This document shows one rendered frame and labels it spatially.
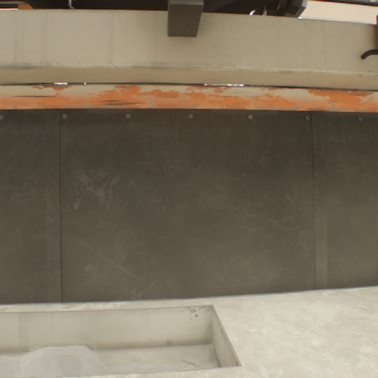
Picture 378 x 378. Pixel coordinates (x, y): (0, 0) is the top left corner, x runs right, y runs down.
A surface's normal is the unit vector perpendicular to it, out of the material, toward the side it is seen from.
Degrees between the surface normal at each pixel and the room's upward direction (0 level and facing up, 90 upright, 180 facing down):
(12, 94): 90
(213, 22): 90
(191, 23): 180
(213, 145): 90
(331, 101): 90
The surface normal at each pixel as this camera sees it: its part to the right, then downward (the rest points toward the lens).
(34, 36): 0.09, -0.03
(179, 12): 0.02, 1.00
